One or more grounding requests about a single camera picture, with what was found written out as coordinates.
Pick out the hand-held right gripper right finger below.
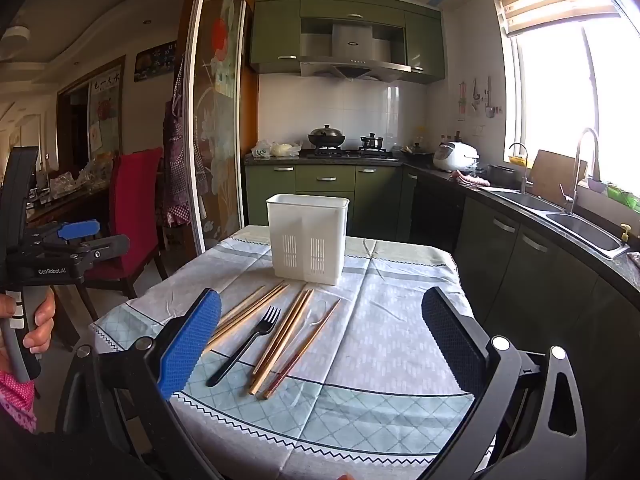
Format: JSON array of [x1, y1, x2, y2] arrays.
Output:
[[415, 287, 588, 480]]

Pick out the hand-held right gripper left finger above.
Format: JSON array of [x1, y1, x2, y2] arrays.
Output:
[[55, 288, 222, 480]]

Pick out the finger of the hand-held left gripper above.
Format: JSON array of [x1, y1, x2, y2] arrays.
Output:
[[75, 234, 132, 262], [37, 219, 102, 245]]

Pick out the black plastic fork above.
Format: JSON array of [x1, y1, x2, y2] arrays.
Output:
[[206, 306, 282, 388]]

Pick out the dark-tipped wooden chopstick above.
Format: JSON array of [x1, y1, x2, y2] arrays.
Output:
[[261, 298, 342, 400]]

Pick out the clear plastic spoon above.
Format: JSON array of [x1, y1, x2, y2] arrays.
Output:
[[300, 299, 335, 333]]

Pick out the white plastic utensil holder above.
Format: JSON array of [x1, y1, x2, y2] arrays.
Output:
[[266, 193, 350, 286]]

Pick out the person's left hand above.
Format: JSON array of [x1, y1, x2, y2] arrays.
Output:
[[22, 287, 57, 357]]

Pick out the cluttered wooden side table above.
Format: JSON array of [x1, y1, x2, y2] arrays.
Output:
[[25, 157, 116, 227]]

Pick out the red covered wooden chair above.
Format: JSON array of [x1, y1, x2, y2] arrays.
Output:
[[80, 147, 169, 322]]

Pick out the patterned pale green tablecloth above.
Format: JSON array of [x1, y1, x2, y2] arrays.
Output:
[[90, 225, 501, 480]]

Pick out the checked hanging apron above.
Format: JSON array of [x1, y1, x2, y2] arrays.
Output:
[[161, 55, 206, 229]]

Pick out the dark kitchen countertop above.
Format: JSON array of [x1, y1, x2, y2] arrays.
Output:
[[244, 152, 640, 291]]

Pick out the sliding glass door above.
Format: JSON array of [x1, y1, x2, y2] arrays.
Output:
[[180, 0, 257, 261]]

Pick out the steel sink basin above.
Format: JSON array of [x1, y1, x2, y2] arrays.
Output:
[[487, 187, 566, 214], [545, 211, 631, 260]]

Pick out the pink cloth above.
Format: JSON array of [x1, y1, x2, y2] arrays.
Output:
[[449, 170, 491, 189]]

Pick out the black round pot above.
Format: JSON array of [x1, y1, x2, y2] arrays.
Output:
[[487, 164, 519, 186]]

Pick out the small steel faucet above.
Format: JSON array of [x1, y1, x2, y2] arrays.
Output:
[[509, 142, 531, 194]]

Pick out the white rice cooker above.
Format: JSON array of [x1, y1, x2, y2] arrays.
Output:
[[432, 141, 480, 172]]

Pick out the wooden cutting board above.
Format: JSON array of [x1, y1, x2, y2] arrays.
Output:
[[529, 149, 589, 207]]

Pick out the plastic bag of food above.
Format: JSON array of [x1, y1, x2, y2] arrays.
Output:
[[250, 140, 304, 160]]

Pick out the tall steel faucet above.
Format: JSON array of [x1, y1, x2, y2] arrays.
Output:
[[560, 127, 601, 215]]

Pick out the gas stove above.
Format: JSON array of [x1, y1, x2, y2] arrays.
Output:
[[306, 146, 396, 160]]

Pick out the green plastic bag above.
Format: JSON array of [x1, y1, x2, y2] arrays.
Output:
[[606, 184, 640, 212]]

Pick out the black wok with lid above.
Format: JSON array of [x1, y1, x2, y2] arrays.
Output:
[[307, 124, 346, 150]]

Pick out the green upper cabinets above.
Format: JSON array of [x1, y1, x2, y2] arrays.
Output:
[[249, 0, 447, 85]]

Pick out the kitchen window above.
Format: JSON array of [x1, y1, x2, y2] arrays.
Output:
[[492, 0, 640, 211]]

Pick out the steel range hood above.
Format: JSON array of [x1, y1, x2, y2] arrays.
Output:
[[299, 17, 412, 82]]

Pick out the white wall poster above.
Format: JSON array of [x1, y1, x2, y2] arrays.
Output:
[[89, 67, 124, 154]]

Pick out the hanging wall utensils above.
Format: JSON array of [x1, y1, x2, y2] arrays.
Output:
[[457, 77, 502, 121]]

